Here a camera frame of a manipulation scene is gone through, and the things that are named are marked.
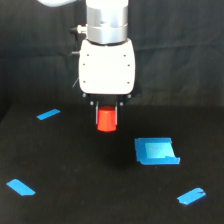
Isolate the red hexagonal block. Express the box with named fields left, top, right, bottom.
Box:
left=97, top=106, right=116, bottom=132

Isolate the blue tape square marker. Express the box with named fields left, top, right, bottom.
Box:
left=135, top=137, right=180, bottom=165

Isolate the blue tape strip front right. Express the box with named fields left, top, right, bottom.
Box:
left=177, top=187, right=206, bottom=205

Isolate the blue tape strip front left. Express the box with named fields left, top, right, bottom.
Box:
left=7, top=179, right=35, bottom=196

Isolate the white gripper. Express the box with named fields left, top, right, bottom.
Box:
left=72, top=39, right=136, bottom=126

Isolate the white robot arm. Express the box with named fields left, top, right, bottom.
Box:
left=70, top=0, right=136, bottom=132

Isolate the blue tape strip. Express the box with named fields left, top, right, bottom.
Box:
left=37, top=109, right=60, bottom=120
left=177, top=187, right=206, bottom=205
left=7, top=179, right=35, bottom=196

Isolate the blue tape strip back left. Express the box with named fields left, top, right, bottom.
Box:
left=37, top=109, right=60, bottom=120

